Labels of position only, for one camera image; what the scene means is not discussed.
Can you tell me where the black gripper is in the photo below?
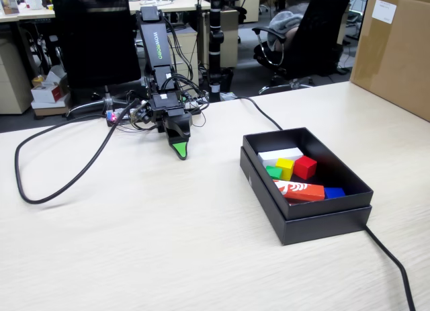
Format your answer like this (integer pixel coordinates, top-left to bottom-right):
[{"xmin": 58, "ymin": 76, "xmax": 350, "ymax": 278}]
[{"xmin": 149, "ymin": 92, "xmax": 194, "ymax": 161}]

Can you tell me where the green wooden cube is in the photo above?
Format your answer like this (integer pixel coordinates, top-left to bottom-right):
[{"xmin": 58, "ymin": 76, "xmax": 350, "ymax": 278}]
[{"xmin": 265, "ymin": 165, "xmax": 283, "ymax": 180}]

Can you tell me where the yellow wooden cube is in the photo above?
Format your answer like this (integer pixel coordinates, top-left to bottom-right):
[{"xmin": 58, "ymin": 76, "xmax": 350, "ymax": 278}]
[{"xmin": 275, "ymin": 158, "xmax": 296, "ymax": 181}]

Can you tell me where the red wooden cube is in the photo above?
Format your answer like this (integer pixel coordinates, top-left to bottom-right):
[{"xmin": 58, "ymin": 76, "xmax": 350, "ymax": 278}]
[{"xmin": 293, "ymin": 155, "xmax": 318, "ymax": 180}]

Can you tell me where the black cardboard box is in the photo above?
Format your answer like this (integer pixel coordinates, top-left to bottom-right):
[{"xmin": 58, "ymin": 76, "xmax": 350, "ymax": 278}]
[{"xmin": 242, "ymin": 126, "xmax": 374, "ymax": 221}]

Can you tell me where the black open box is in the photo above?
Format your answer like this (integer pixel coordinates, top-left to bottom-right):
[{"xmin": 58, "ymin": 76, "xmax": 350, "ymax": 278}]
[{"xmin": 239, "ymin": 146, "xmax": 373, "ymax": 247}]

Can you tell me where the large brown cardboard box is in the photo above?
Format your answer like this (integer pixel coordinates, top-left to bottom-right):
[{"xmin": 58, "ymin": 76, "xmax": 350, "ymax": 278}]
[{"xmin": 349, "ymin": 0, "xmax": 430, "ymax": 122}]

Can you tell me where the controller circuit board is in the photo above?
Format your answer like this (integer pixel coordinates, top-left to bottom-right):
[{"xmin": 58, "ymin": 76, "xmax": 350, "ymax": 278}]
[{"xmin": 105, "ymin": 107, "xmax": 148, "ymax": 127}]

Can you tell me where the white rectangular block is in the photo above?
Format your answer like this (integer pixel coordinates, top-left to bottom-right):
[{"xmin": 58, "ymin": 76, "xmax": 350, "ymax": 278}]
[{"xmin": 257, "ymin": 148, "xmax": 304, "ymax": 169}]

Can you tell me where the black segmented pole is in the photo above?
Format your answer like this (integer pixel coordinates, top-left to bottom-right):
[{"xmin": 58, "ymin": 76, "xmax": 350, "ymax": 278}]
[{"xmin": 206, "ymin": 0, "xmax": 234, "ymax": 102}]

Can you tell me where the orange printed rectangular block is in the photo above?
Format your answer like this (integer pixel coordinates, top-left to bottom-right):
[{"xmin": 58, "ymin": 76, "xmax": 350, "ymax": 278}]
[{"xmin": 271, "ymin": 179, "xmax": 326, "ymax": 204}]

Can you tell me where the black mesh office chair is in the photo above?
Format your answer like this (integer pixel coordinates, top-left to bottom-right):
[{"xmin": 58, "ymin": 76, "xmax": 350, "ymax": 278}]
[{"xmin": 50, "ymin": 0, "xmax": 142, "ymax": 119}]

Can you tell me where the white open carton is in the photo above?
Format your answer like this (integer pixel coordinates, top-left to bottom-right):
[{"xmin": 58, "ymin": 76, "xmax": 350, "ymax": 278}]
[{"xmin": 30, "ymin": 65, "xmax": 71, "ymax": 109}]

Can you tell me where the grey cloth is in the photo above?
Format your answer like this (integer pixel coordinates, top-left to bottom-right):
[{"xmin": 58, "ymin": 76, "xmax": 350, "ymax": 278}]
[{"xmin": 268, "ymin": 10, "xmax": 305, "ymax": 52}]

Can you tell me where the blue wooden block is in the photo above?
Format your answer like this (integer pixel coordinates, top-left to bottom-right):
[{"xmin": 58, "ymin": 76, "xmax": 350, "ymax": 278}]
[{"xmin": 324, "ymin": 187, "xmax": 346, "ymax": 200}]

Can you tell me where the black chair with chrome armrest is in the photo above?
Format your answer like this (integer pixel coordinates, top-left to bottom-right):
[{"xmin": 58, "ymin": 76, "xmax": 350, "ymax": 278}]
[{"xmin": 251, "ymin": 0, "xmax": 353, "ymax": 95}]

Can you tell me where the beige office desk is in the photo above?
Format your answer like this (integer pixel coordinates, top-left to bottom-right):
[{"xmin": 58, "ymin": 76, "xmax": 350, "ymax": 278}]
[{"xmin": 0, "ymin": 0, "xmax": 211, "ymax": 23}]

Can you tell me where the thin black wire loop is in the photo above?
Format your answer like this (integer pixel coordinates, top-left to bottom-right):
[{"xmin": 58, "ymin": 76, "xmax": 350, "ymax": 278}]
[{"xmin": 191, "ymin": 104, "xmax": 211, "ymax": 127}]

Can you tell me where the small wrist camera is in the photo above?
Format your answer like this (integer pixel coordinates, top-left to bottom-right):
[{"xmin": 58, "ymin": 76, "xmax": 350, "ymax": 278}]
[{"xmin": 129, "ymin": 101, "xmax": 153, "ymax": 127}]

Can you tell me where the thick black cable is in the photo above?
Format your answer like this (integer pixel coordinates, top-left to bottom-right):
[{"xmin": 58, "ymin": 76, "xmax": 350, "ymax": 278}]
[
  {"xmin": 13, "ymin": 101, "xmax": 140, "ymax": 205},
  {"xmin": 231, "ymin": 95, "xmax": 417, "ymax": 311}
]

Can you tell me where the small photo frame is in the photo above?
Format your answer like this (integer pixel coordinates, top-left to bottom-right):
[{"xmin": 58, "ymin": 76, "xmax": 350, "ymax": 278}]
[{"xmin": 0, "ymin": 0, "xmax": 21, "ymax": 16}]

